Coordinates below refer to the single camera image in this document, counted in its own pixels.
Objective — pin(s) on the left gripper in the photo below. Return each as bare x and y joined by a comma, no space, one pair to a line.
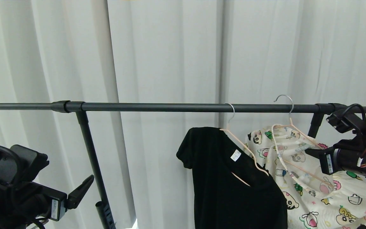
17,200

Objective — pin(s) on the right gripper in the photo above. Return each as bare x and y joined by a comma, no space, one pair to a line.
345,159

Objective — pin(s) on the pink clothes hanger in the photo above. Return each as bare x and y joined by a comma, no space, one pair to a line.
307,136
255,163

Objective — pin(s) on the cream printed garment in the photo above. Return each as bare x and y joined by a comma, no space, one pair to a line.
335,206

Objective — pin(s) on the black clothes rack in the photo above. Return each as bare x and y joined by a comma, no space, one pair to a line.
154,107

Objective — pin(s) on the black short-sleeved shirt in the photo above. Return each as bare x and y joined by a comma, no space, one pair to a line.
221,190

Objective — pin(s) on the white curtain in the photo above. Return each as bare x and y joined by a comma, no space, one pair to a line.
170,47

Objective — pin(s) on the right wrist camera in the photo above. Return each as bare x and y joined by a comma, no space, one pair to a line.
345,122

